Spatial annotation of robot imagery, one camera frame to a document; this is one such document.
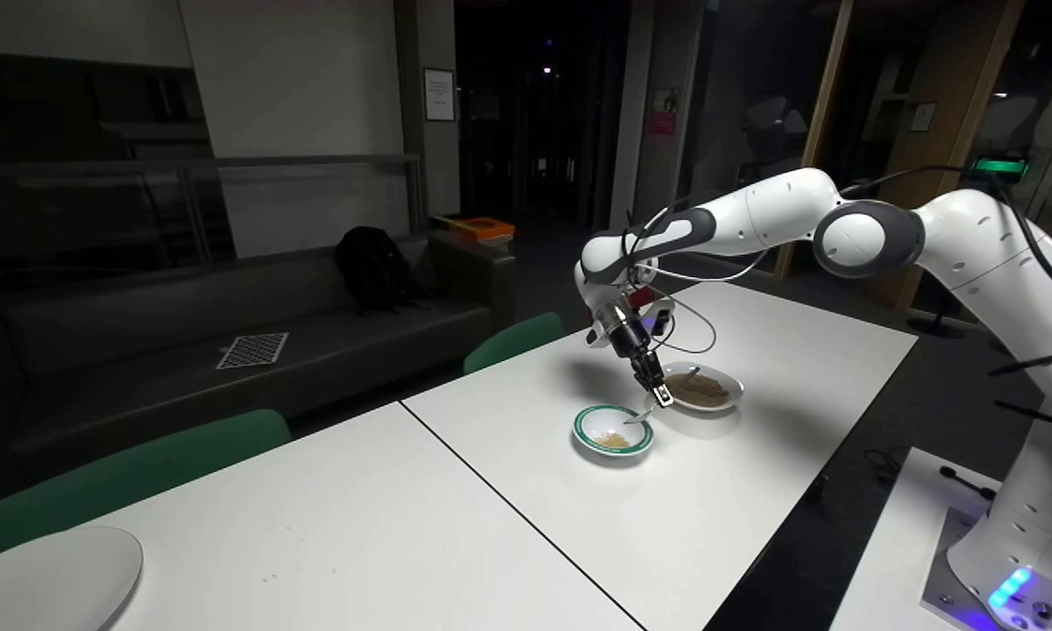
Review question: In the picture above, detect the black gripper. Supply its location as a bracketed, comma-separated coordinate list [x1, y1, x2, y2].
[599, 306, 682, 409]

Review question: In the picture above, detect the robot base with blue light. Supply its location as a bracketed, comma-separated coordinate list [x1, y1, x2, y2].
[921, 506, 1052, 631]

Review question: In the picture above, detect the bowl with food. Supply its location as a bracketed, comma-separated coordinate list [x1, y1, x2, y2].
[658, 361, 748, 416]

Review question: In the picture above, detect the white plate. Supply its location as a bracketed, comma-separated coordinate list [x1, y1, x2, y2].
[0, 522, 147, 631]

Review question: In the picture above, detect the brown granular food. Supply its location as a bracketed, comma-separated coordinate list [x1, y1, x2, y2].
[670, 376, 735, 409]

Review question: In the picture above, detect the red chair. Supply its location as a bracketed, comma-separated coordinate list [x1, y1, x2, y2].
[625, 294, 663, 331]

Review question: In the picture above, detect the small green chair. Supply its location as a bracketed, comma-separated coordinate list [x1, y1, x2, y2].
[464, 308, 575, 377]

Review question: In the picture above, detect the orange lidded bin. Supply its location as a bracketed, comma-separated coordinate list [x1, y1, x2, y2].
[444, 212, 518, 253]

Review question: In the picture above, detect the black backpack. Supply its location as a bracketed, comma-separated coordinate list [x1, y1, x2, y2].
[332, 225, 417, 314]

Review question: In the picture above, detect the black dumbbell shaped tool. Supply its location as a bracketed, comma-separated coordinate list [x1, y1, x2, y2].
[938, 462, 1001, 506]

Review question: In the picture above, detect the green exit sign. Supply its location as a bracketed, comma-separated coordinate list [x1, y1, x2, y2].
[966, 154, 1033, 184]

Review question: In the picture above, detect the grey sofa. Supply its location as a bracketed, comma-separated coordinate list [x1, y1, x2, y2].
[0, 238, 518, 470]

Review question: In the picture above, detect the wide green chair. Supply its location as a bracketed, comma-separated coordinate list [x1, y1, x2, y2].
[0, 405, 293, 566]

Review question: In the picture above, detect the paper wall notice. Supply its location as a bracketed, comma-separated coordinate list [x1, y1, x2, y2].
[424, 65, 461, 127]

